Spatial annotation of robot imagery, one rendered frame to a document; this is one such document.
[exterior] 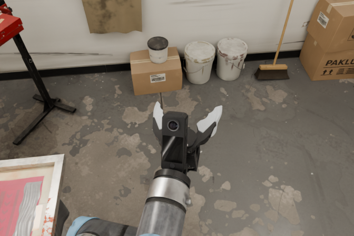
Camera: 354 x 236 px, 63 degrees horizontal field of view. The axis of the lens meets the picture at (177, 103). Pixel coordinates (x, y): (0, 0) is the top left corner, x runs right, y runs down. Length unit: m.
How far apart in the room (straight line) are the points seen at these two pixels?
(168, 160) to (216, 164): 1.98
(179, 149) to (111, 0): 2.35
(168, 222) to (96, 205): 1.94
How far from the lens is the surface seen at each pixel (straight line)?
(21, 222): 1.43
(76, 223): 0.64
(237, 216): 2.36
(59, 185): 1.41
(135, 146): 2.62
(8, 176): 1.57
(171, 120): 0.53
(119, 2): 2.76
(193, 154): 0.58
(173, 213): 0.51
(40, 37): 3.18
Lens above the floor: 2.17
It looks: 48 degrees down
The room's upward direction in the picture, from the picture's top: straight up
